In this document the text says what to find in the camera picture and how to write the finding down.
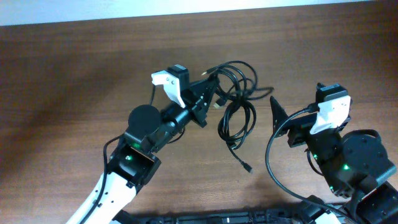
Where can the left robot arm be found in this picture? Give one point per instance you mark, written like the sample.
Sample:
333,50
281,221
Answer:
133,162

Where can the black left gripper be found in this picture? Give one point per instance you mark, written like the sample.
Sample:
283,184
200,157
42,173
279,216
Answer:
195,107

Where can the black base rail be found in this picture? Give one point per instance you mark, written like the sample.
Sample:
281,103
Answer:
299,212

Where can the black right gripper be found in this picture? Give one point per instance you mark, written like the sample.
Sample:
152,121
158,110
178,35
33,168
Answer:
298,129

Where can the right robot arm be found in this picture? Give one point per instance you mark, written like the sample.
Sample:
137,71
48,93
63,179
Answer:
355,166

